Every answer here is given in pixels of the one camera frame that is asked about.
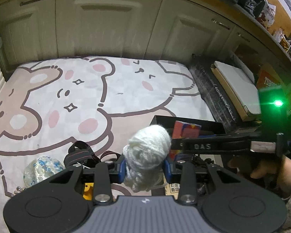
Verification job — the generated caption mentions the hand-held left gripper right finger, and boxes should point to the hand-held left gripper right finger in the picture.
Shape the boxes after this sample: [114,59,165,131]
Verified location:
[164,156,243,205]

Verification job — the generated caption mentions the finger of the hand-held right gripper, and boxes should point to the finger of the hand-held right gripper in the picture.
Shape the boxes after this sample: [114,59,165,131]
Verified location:
[171,131,263,155]

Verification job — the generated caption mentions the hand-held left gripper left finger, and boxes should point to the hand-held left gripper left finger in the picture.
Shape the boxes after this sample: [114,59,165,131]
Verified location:
[48,154,126,205]

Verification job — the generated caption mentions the colourful patterned small box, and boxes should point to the colourful patterned small box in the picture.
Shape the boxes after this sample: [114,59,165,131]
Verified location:
[171,121,202,161]

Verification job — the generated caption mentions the white yarn ball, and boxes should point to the white yarn ball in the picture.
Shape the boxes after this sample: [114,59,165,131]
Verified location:
[122,124,172,192]

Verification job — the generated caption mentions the yellow headlamp with black strap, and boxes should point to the yellow headlamp with black strap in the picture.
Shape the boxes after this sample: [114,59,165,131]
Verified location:
[64,141,122,201]

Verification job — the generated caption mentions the black box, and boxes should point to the black box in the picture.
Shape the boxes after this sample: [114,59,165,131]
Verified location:
[150,115,227,168]

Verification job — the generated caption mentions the blue floral brocade pouch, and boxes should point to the blue floral brocade pouch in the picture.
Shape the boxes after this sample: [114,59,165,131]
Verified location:
[23,156,65,189]

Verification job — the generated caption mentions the person's right hand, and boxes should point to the person's right hand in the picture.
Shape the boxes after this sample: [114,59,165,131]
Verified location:
[227,153,285,180]

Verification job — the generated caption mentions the yellow card box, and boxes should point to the yellow card box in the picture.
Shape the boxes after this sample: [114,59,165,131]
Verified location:
[165,182,182,198]

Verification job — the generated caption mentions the brown flat carton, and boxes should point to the brown flat carton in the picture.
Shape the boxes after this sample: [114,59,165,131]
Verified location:
[210,63,256,122]

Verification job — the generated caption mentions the red beer carton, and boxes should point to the red beer carton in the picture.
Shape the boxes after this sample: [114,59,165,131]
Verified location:
[256,70,283,90]

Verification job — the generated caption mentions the dark purple scrunchie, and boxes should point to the dark purple scrunchie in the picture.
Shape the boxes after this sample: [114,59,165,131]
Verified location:
[196,183,208,195]

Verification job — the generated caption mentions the white flat box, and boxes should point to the white flat box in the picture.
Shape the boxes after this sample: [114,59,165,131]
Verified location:
[213,61,262,115]

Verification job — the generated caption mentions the black wrapped bottle pack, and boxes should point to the black wrapped bottle pack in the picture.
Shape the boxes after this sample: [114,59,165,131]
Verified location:
[188,55,237,128]

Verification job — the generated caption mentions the bear printed blanket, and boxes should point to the bear printed blanket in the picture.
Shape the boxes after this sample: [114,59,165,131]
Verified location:
[0,56,217,199]

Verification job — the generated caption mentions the red and white bag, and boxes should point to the red and white bag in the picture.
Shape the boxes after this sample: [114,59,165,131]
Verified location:
[257,3,278,31]

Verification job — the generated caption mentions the zebra striped scrunchie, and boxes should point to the zebra striped scrunchie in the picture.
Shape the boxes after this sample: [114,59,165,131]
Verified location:
[11,186,25,197]

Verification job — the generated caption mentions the cream cabinet with countertop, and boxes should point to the cream cabinet with countertop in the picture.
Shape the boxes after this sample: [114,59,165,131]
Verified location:
[0,0,291,83]

